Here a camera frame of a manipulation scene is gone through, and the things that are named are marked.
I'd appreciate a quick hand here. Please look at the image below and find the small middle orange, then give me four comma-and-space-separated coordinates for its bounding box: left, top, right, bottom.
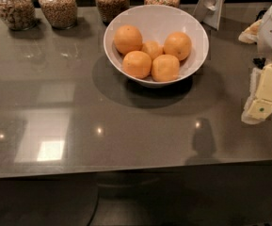
141, 40, 163, 60

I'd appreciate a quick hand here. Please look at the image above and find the white ceramic bowl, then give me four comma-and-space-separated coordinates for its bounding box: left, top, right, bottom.
104, 5, 209, 88

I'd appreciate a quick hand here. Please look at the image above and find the white angled stand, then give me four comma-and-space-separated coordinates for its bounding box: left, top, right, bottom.
193, 0, 225, 30

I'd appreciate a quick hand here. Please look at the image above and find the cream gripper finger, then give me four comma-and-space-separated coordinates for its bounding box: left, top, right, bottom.
238, 20, 262, 44
241, 61, 272, 124

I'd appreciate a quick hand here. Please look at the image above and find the far left glass jar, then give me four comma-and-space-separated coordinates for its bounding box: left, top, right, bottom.
0, 0, 36, 31

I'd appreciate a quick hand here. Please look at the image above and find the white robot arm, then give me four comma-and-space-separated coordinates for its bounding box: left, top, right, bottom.
238, 5, 272, 124

